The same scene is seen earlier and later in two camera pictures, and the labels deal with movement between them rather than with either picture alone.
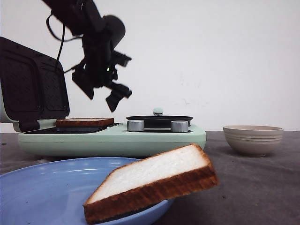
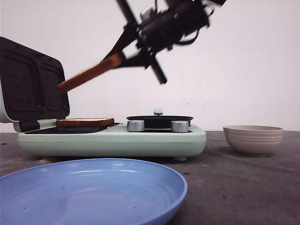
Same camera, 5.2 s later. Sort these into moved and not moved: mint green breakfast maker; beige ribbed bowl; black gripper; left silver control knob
Moved: black gripper
Not moved: beige ribbed bowl; left silver control knob; mint green breakfast maker
